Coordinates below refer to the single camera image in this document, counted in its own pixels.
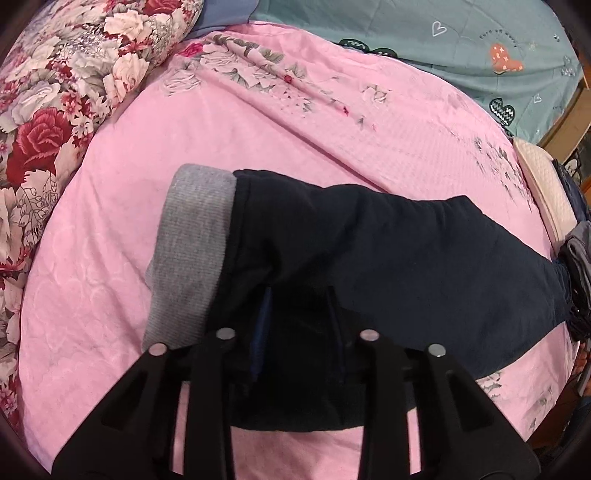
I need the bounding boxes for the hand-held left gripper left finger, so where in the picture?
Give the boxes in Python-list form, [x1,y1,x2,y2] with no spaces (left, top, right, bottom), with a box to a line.
[52,285,274,480]

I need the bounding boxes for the blue pillow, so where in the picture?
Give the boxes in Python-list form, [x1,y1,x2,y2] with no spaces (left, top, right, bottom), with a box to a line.
[187,0,264,38]

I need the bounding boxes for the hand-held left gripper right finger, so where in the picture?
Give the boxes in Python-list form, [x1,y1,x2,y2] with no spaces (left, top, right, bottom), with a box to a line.
[326,285,542,480]

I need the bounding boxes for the teal heart print blanket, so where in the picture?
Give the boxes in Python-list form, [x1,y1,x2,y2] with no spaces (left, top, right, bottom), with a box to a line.
[247,0,585,145]

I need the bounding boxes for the grey cloth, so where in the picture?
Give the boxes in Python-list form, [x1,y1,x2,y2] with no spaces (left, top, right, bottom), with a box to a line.
[558,222,591,310]

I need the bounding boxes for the dark navy pants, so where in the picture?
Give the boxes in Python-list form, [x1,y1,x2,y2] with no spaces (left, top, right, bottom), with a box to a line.
[142,163,571,433]

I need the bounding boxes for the pink floral bed sheet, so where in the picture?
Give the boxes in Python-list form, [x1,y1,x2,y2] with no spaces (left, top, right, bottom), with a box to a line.
[17,22,580,476]

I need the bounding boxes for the cream quilted pillow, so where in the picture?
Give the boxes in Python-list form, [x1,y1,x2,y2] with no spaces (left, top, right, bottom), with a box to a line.
[512,137,578,245]

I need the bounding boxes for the dark blue clothing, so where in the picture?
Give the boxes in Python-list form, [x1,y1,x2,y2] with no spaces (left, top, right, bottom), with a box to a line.
[551,157,591,222]

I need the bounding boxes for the red floral quilt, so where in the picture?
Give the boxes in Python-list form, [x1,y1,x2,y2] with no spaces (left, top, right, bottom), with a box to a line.
[0,0,206,435]

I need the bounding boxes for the wooden bed frame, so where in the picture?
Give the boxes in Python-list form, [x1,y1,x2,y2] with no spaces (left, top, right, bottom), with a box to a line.
[538,69,591,162]

